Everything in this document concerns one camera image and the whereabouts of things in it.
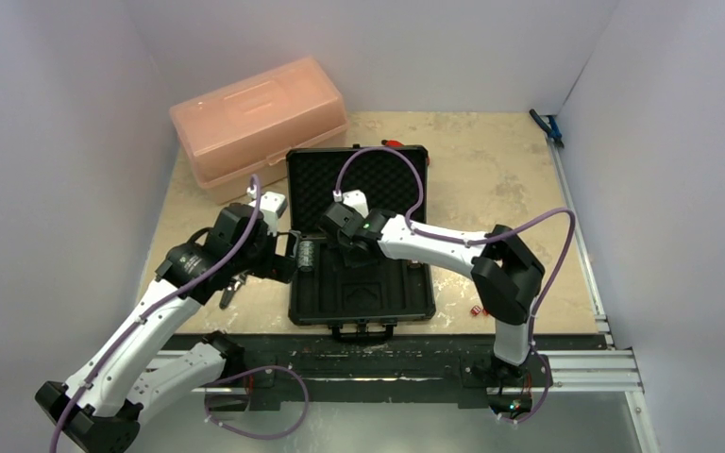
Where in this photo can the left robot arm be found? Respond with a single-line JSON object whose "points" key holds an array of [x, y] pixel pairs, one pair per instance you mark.
{"points": [[103, 405]]}

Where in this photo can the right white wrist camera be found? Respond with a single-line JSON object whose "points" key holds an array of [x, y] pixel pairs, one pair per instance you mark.
{"points": [[355, 199]]}

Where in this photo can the red handled cutter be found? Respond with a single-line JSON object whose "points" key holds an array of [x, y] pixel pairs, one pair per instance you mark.
{"points": [[391, 143]]}

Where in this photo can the blue handled pliers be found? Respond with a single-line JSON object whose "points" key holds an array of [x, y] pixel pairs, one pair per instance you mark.
{"points": [[548, 124]]}

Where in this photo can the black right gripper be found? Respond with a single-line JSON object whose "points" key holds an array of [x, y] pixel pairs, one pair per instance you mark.
{"points": [[332, 224]]}

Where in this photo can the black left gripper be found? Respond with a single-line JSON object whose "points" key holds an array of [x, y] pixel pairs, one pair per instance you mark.
{"points": [[275, 266]]}

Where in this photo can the black foam-lined poker case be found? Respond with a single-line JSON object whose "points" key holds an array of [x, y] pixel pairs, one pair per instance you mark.
{"points": [[366, 301]]}

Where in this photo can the pink translucent storage box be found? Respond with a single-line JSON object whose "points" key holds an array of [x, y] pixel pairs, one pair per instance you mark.
{"points": [[247, 128]]}

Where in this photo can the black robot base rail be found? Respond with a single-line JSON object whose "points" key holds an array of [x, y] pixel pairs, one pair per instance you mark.
{"points": [[429, 368]]}

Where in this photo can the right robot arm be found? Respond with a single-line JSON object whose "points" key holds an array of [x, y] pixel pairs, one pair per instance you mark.
{"points": [[506, 274]]}

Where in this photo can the grey black handled pliers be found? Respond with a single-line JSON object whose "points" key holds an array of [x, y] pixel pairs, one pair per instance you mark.
{"points": [[234, 286]]}

